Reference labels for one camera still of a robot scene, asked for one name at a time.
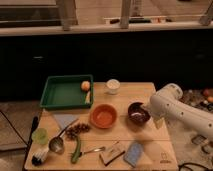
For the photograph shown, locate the dark brown bowl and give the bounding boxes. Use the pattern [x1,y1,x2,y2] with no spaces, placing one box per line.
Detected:
[128,102,150,126]

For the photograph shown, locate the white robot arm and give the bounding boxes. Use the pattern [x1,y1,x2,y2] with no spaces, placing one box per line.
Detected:
[148,83,213,141]

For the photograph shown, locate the white cup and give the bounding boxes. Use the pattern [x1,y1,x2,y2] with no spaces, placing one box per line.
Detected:
[106,79,120,95]

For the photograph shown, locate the orange fruit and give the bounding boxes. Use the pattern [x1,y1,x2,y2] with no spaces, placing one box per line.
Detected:
[81,81,90,91]

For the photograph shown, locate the orange bowl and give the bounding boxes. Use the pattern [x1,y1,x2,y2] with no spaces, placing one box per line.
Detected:
[89,104,117,129]

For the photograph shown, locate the green plastic tray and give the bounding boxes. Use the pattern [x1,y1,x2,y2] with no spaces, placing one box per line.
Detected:
[40,75,93,110]

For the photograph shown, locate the blue triangular cloth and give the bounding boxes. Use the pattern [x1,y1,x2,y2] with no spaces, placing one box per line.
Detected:
[53,114,78,129]

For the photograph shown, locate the brown pine cone cluster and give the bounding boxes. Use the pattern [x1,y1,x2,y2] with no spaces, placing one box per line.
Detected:
[65,123,91,140]

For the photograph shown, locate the wooden block box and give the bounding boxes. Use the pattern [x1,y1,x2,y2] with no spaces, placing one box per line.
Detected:
[100,142,125,166]

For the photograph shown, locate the blue sponge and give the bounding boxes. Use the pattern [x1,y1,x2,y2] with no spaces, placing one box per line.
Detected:
[123,141,143,168]

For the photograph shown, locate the metal ladle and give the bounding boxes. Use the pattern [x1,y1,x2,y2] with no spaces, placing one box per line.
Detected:
[48,123,72,154]

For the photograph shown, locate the green cucumber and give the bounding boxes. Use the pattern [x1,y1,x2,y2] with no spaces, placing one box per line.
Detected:
[71,136,81,164]

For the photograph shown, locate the light green cup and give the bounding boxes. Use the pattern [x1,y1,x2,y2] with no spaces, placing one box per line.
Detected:
[31,128,48,145]

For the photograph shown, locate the black white brush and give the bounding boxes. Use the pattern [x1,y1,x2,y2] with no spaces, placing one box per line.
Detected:
[31,147,49,166]

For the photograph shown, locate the black cable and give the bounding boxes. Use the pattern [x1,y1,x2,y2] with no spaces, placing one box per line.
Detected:
[178,162,211,171]

